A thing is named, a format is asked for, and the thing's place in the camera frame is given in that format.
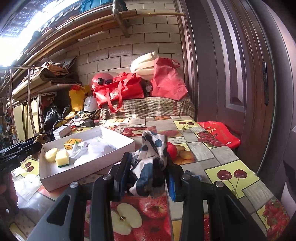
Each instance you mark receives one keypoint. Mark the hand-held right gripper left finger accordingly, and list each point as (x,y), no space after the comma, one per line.
(124,180)

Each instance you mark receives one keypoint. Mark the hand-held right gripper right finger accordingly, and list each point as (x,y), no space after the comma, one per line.
(174,187)

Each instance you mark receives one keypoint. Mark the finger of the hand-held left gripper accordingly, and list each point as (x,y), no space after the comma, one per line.
(11,148)
(32,148)

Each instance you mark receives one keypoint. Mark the white blue polka dot cloth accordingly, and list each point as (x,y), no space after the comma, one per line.
(150,162)

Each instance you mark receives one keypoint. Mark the white cardboard box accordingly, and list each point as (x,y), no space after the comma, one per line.
(108,142)

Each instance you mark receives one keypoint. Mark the person's left forearm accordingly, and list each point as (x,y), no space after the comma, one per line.
(8,192)

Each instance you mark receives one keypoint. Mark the pale yellow sponge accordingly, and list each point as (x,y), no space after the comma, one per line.
(50,154)

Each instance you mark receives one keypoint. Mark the small blue cloth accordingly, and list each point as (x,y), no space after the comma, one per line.
(195,178)

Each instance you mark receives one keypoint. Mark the small white box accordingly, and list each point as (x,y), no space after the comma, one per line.
(61,132)

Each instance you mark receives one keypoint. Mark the yellow curtain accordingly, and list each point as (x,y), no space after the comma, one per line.
(23,115)

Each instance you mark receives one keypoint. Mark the red ball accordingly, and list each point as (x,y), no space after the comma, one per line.
(172,150)

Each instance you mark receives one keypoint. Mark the small yellow carton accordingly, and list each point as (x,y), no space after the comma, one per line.
(71,143)

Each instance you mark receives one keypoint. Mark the black plastic bag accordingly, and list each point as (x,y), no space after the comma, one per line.
(54,114)

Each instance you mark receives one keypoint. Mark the clear plastic cup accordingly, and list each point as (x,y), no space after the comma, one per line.
(96,147)

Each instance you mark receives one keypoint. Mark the white plastic bag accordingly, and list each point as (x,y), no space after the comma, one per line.
(77,151)

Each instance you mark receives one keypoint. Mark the white charger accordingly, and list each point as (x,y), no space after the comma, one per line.
(79,123)

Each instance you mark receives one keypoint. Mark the chrome rack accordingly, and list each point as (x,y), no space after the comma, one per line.
(29,92)

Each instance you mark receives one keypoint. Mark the fruit print tablecloth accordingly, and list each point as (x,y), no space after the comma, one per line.
(222,155)

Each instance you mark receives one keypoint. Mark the metal shelf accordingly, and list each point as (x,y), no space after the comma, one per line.
(46,89)

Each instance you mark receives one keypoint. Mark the black power adapter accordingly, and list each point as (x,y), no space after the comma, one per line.
(89,122)

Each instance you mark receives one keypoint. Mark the yellow bag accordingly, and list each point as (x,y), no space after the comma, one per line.
(77,97)

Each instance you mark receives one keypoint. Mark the red printed flat bag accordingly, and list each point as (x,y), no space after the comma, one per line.
(219,134)

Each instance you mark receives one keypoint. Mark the white helmet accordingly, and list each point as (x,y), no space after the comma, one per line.
(90,104)

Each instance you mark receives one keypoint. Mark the plaid covered bench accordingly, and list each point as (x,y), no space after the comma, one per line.
(150,106)

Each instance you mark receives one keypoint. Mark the red tote bag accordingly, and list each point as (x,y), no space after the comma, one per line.
(120,91)

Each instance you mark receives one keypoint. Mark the pink helmet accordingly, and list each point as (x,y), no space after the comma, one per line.
(101,77)

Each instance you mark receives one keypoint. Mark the pink non-woven bag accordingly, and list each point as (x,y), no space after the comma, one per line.
(167,81)

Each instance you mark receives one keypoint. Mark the white foam pad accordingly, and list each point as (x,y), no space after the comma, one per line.
(143,67)

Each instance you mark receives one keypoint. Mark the brown metal door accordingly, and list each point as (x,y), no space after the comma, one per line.
(286,92)
(219,69)

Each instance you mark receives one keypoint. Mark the metal pipe bracket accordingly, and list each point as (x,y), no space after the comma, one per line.
(120,20)

